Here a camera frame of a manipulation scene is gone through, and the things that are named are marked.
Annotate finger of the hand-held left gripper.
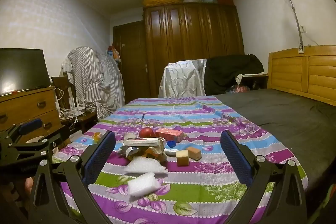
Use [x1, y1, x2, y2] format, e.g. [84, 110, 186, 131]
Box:
[8, 126, 71, 159]
[0, 118, 43, 147]

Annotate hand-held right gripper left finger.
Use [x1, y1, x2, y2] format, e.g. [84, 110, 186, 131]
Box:
[29, 130, 117, 224]

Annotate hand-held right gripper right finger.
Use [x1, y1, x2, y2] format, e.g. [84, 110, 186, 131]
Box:
[220, 130, 307, 224]

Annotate brown sponge block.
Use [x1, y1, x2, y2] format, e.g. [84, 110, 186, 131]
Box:
[187, 147, 202, 161]

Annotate wooden drawer dresser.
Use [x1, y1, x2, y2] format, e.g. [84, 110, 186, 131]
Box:
[0, 86, 62, 143]

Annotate purple floral striped sheet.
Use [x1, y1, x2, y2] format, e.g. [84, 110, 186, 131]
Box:
[52, 96, 309, 224]

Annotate flattened cardboard carton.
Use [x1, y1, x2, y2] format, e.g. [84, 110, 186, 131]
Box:
[123, 133, 166, 151]

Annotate dark wooden chair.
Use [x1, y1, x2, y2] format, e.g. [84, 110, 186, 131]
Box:
[51, 76, 97, 132]

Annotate red round fruit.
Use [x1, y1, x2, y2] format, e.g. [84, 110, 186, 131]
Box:
[139, 127, 156, 138]

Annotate yellow sponge block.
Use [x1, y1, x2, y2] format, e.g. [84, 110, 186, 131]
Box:
[176, 150, 190, 167]

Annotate black flat screen monitor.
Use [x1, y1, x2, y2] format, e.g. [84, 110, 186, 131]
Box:
[0, 48, 51, 97]

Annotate dark grey mattress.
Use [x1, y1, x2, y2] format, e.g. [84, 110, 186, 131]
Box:
[214, 89, 336, 188]

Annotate red patterned bag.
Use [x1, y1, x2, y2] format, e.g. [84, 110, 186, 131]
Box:
[231, 85, 250, 93]

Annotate red cardboard box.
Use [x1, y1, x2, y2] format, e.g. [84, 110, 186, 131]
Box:
[155, 128, 184, 144]

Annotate dark cardboard box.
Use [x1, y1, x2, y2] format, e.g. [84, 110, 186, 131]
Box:
[238, 73, 269, 90]

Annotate grey striped cloth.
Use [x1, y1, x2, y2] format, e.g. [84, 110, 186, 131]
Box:
[62, 46, 125, 121]

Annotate black cloth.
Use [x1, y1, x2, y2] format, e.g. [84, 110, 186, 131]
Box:
[204, 54, 264, 94]

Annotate white plastic bag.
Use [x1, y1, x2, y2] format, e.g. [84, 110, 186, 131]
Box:
[158, 58, 208, 98]

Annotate light wooden bed headboard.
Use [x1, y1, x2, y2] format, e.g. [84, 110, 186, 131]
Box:
[267, 45, 336, 109]

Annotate colourful hanging bags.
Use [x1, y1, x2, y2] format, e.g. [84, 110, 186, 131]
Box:
[106, 44, 121, 63]

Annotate dark wooden door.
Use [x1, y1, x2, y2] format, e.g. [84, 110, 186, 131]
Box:
[112, 21, 149, 105]

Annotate dark wooden wardrobe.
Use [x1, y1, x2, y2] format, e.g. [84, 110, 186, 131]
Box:
[143, 2, 245, 98]

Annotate white router with cables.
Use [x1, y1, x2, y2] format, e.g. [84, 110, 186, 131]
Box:
[54, 85, 90, 125]

